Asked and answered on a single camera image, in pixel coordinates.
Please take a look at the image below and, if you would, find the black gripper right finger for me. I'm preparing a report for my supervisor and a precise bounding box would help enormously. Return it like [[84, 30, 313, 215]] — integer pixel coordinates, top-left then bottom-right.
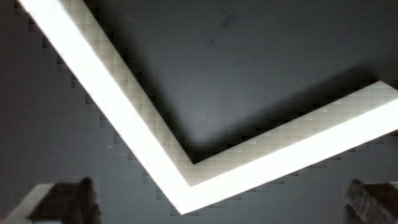
[[343, 180, 398, 224]]

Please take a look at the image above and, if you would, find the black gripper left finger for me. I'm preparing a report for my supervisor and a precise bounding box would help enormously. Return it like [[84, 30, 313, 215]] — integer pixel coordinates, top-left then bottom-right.
[[0, 176, 103, 224]]

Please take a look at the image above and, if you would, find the white U-shaped table fence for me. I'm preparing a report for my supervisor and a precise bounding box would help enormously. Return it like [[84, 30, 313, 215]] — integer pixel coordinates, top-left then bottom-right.
[[18, 0, 398, 213]]

